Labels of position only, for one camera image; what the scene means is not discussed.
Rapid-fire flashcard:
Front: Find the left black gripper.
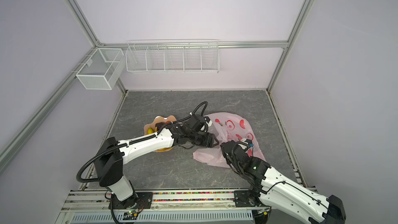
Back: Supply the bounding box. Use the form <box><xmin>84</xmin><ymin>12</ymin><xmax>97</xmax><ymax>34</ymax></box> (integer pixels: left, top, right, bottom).
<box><xmin>189</xmin><ymin>132</ymin><xmax>220</xmax><ymax>148</ymax></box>

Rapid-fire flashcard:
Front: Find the pink fruit-print plastic bag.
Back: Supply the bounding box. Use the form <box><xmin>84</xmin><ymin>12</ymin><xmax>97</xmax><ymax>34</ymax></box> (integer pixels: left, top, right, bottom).
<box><xmin>193</xmin><ymin>112</ymin><xmax>265</xmax><ymax>168</ymax></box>

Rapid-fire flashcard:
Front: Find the tan scalloped fruit bowl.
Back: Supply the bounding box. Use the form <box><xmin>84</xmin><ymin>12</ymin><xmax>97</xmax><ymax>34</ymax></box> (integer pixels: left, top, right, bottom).
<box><xmin>141</xmin><ymin>115</ymin><xmax>176</xmax><ymax>155</ymax></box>

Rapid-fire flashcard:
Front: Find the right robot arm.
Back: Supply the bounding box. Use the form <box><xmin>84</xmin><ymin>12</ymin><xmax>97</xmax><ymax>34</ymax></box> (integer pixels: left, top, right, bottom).
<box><xmin>220</xmin><ymin>141</ymin><xmax>347</xmax><ymax>224</ymax></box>

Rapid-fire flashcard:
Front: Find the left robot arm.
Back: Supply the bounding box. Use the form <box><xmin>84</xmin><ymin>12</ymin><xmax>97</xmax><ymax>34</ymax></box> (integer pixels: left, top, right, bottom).
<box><xmin>76</xmin><ymin>101</ymin><xmax>219</xmax><ymax>209</ymax></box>

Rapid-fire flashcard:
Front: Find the small white mesh basket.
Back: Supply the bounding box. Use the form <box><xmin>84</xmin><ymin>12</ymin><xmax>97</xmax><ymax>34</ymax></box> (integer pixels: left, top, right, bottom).
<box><xmin>76</xmin><ymin>48</ymin><xmax>125</xmax><ymax>90</ymax></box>

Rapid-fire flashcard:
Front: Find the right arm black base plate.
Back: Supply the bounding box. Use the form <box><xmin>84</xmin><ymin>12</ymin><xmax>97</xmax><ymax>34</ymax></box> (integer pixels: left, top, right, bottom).
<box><xmin>234</xmin><ymin>189</ymin><xmax>269</xmax><ymax>207</ymax></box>

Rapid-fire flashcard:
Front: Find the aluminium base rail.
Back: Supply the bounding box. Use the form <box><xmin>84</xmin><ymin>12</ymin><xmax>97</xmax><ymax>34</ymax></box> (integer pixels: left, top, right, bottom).
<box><xmin>55</xmin><ymin>187</ymin><xmax>331</xmax><ymax>224</ymax></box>

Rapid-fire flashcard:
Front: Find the long white wire basket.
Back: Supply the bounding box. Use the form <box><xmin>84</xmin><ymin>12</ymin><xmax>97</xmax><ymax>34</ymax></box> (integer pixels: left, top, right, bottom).
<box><xmin>125</xmin><ymin>39</ymin><xmax>220</xmax><ymax>73</ymax></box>

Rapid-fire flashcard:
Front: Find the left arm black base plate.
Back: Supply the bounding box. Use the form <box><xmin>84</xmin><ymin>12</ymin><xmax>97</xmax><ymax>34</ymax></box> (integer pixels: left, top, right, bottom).
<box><xmin>110</xmin><ymin>191</ymin><xmax>153</xmax><ymax>210</ymax></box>

